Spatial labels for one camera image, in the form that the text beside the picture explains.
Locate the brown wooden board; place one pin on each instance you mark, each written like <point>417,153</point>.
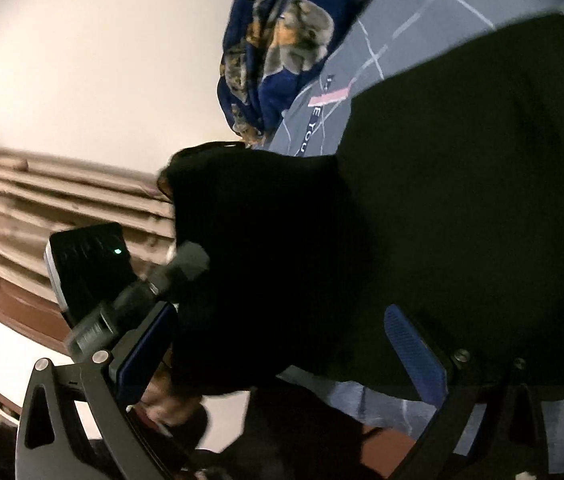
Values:
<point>17,300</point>

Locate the pink beige curtain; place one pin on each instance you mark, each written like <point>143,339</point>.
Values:
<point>62,195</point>

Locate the blue checked bed sheet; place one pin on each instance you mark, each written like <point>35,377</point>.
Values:
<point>401,45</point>

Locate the blue cat print blanket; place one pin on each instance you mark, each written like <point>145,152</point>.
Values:
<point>287,25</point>

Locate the person's left hand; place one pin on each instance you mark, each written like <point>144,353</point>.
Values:
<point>167,402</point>

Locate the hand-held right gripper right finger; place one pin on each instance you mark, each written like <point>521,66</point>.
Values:
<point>414,355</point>

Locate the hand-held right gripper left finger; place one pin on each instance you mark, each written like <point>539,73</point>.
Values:
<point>144,355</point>

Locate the black pants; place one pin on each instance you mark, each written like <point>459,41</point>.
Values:
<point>411,210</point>

